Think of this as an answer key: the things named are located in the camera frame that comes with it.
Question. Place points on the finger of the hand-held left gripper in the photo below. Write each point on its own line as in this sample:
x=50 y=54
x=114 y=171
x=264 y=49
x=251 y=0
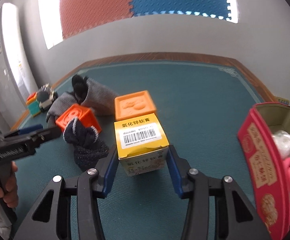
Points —
x=47 y=135
x=30 y=129

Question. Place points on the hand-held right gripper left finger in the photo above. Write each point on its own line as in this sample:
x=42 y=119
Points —
x=109 y=177

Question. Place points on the red-orange embossed toy cube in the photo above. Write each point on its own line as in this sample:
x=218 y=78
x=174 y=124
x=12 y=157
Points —
x=77 y=116

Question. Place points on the black sock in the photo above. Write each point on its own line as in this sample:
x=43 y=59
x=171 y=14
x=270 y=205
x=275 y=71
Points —
x=79 y=88

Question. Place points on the navy striped sock bundle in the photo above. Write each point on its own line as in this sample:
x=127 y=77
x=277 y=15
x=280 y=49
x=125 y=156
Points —
x=87 y=145

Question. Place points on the red foam mat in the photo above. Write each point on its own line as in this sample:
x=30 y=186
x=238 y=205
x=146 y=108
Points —
x=95 y=2

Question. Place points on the grey toy car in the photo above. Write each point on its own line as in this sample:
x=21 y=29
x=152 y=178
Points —
x=46 y=97

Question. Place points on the person's left hand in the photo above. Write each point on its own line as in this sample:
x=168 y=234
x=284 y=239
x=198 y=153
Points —
x=10 y=190

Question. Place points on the red cardboard box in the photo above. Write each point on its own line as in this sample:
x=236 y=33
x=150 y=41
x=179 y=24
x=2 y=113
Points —
x=257 y=160

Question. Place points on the small multicoloured toy cube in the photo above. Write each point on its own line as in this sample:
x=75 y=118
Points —
x=33 y=105

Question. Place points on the white board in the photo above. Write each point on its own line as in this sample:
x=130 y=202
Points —
x=7 y=62

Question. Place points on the white crumpled item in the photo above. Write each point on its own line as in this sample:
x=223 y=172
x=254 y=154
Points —
x=284 y=143

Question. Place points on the yellow printed box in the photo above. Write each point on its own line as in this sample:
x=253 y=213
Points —
x=282 y=100

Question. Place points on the dark grey sock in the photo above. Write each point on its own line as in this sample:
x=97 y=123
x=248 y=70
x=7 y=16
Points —
x=60 y=107

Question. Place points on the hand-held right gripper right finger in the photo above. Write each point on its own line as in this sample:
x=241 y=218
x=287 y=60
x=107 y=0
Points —
x=175 y=180

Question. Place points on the light grey knit sock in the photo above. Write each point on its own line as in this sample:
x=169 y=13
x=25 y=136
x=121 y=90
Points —
x=100 y=97

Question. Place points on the green desk mat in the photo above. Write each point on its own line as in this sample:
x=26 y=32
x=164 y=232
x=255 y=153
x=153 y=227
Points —
x=197 y=100

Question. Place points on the orange embossed toy cube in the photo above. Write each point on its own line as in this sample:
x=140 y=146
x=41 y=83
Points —
x=135 y=105

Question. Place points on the yellow medicine box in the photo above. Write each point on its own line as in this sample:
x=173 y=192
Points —
x=141 y=140

